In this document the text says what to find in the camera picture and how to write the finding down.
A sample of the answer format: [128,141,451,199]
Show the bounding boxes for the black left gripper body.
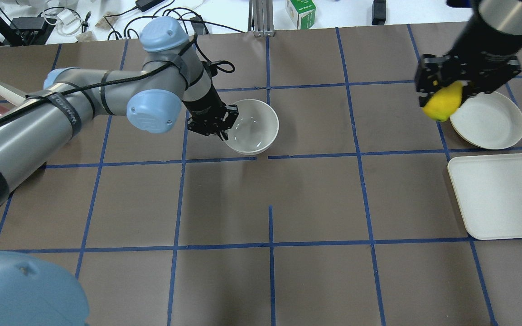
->
[187,103,229,136]

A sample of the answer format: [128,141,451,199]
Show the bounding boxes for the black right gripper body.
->
[414,54,522,107]

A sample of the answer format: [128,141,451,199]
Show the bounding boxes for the cream ceramic bowl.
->
[224,99,280,156]

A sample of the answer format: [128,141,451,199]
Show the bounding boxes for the yellow lemon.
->
[422,81,464,122]

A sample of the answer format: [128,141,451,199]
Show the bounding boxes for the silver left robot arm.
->
[0,16,239,326]

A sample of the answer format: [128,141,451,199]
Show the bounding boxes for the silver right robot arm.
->
[414,0,522,107]

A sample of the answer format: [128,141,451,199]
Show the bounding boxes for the white plate on table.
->
[449,91,522,150]

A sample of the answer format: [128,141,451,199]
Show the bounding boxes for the white rectangular tray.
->
[447,153,522,240]

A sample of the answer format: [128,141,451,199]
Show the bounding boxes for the green white small box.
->
[285,0,317,30]

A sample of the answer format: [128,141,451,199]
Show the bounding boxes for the black power adapter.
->
[135,0,164,12]

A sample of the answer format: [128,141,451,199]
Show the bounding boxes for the aluminium frame post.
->
[248,0,275,37]

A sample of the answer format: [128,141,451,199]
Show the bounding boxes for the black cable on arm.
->
[0,41,235,141]

